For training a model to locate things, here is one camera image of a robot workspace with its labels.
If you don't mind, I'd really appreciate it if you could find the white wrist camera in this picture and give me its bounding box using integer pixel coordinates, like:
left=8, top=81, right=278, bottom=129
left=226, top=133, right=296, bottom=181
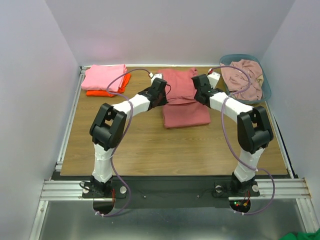
left=207, top=68, right=221, bottom=89
left=148, top=72, right=163, bottom=84

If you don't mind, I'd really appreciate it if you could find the rose red t-shirt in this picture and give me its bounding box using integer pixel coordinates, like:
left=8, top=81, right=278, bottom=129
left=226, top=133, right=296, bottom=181
left=158, top=67, right=211, bottom=129

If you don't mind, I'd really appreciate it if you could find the beige garment in bin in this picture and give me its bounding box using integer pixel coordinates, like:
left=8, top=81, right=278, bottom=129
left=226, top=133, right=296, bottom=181
left=256, top=74, right=264, bottom=88

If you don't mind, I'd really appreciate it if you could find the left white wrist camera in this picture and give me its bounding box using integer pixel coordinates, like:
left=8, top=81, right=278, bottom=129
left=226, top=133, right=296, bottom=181
left=148, top=72, right=163, bottom=84

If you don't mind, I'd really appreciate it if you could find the teal plastic bin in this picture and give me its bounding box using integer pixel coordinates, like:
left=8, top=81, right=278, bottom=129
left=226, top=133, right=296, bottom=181
left=219, top=54, right=272, bottom=105

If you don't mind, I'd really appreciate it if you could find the dusty pink shirt in bin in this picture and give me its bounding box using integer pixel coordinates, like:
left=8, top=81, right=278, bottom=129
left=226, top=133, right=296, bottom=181
left=221, top=59, right=263, bottom=101

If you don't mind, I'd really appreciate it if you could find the folded orange t-shirt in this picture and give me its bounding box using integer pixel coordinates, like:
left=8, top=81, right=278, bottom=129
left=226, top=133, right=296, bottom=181
left=85, top=72, right=132, bottom=97

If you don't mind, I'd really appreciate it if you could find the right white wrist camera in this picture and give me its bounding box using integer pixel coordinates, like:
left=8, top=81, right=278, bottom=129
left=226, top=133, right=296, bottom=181
left=207, top=68, right=221, bottom=89

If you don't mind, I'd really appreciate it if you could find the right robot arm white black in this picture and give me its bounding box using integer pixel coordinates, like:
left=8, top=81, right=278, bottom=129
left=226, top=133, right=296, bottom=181
left=191, top=74, right=274, bottom=197

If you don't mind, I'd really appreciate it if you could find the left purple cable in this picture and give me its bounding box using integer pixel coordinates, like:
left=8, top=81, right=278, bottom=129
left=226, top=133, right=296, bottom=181
left=93, top=68, right=155, bottom=218

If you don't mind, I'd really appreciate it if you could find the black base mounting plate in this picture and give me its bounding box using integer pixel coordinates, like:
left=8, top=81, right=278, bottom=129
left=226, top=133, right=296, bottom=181
left=80, top=175, right=260, bottom=209

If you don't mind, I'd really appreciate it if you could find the folded light pink t-shirt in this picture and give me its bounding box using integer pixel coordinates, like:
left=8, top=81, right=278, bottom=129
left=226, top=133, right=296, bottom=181
left=81, top=64, right=127, bottom=91

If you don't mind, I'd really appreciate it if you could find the green cloth corner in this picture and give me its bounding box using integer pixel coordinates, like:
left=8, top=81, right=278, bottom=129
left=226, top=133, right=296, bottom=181
left=280, top=231, right=320, bottom=240

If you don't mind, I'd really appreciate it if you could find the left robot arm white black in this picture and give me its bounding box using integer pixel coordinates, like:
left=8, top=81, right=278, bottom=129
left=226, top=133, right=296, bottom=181
left=79, top=73, right=168, bottom=199

